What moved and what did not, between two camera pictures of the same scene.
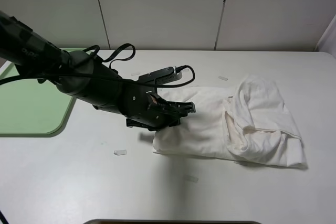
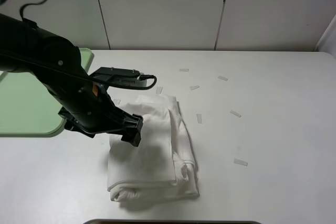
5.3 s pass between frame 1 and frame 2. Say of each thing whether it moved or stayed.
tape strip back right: stayed
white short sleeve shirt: moved
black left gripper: moved
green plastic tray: stayed
